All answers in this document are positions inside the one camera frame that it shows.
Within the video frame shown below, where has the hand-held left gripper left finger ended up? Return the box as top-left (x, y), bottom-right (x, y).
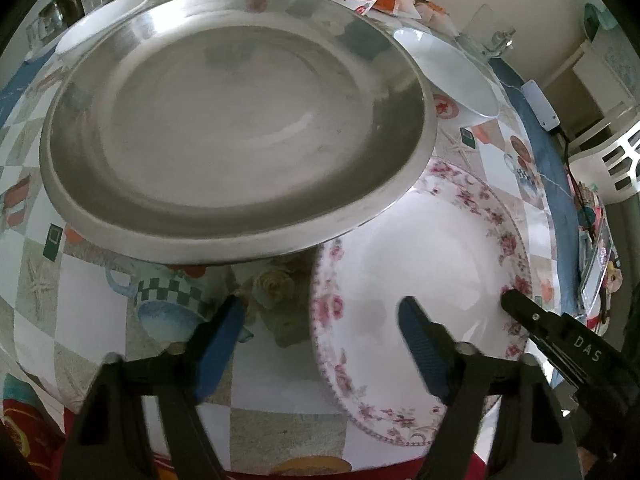
top-left (62, 295), bottom-right (246, 480)

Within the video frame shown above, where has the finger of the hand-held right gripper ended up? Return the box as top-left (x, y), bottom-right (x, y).
top-left (501, 287), bottom-right (627, 392)

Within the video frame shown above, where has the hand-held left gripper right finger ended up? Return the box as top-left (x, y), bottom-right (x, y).
top-left (397, 296), bottom-right (586, 480)

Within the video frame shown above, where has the pink floral ceramic plate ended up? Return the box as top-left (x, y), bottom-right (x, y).
top-left (310, 156), bottom-right (533, 447)

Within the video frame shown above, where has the large stainless steel plate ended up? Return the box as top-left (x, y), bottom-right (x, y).
top-left (39, 0), bottom-right (438, 265)

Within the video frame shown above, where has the printed checkered tablecloth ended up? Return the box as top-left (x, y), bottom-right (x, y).
top-left (0, 0), bottom-right (581, 480)

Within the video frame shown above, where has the white plastic chair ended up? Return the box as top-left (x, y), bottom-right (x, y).
top-left (567, 110), bottom-right (640, 206)

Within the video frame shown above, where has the red printed cloth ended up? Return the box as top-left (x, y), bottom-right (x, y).
top-left (0, 370), bottom-right (71, 480)

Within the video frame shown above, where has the white power adapter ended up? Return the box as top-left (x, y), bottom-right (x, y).
top-left (521, 80), bottom-right (560, 131)

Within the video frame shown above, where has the white shelf unit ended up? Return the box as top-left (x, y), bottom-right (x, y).
top-left (545, 25), bottom-right (640, 136)

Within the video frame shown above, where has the clear glass mug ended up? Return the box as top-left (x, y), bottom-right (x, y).
top-left (457, 4), bottom-right (516, 58)

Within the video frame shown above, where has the orange snack packet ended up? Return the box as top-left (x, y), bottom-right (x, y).
top-left (415, 0), bottom-right (458, 36)
top-left (372, 0), bottom-right (418, 18)

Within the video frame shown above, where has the small clear glass cup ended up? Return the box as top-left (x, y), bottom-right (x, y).
top-left (25, 17), bottom-right (61, 50)
top-left (37, 0), bottom-right (83, 31)

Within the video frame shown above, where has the black cable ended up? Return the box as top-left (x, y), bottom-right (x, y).
top-left (552, 127), bottom-right (591, 211)

